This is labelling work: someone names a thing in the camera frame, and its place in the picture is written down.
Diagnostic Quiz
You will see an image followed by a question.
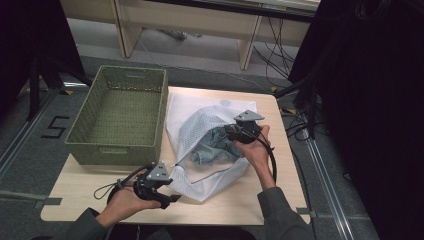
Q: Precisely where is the bundle of black floor cables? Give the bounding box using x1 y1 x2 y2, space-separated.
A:
252 16 301 88

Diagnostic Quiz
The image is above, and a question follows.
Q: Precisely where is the person's right hand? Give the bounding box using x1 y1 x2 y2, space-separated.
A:
233 124 273 173

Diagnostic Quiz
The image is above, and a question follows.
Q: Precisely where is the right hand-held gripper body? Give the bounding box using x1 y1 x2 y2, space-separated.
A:
229 109 266 145

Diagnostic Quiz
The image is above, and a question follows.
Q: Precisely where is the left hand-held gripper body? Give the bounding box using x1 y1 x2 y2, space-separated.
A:
133 161 174 202

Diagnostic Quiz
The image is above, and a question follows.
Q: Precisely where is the light wooden bench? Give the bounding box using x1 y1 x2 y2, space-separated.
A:
59 0 322 71

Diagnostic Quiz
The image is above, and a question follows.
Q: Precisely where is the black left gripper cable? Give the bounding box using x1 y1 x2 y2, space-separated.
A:
93 164 155 205

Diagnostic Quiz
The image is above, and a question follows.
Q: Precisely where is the person's left hand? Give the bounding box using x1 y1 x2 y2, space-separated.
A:
105 169 163 219

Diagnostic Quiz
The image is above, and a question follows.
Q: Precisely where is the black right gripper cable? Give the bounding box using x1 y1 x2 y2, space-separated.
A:
244 128 278 184

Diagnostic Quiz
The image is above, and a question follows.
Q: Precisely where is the white mesh laundry bag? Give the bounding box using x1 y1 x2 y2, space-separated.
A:
165 92 258 203

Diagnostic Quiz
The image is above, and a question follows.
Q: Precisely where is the black metal stand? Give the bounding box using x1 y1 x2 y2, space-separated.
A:
273 74 322 140
28 54 94 122

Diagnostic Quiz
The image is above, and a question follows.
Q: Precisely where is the black curtain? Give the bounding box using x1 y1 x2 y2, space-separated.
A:
0 0 86 116
288 0 424 240

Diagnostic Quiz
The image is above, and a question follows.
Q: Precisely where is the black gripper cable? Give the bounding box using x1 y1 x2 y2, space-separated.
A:
244 128 278 184
93 164 155 205

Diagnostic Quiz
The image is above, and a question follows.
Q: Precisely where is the green woven basket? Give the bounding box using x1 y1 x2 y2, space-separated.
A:
64 65 169 167

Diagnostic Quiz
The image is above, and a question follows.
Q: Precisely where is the light blue garment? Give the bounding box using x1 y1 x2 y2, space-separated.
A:
190 125 244 167

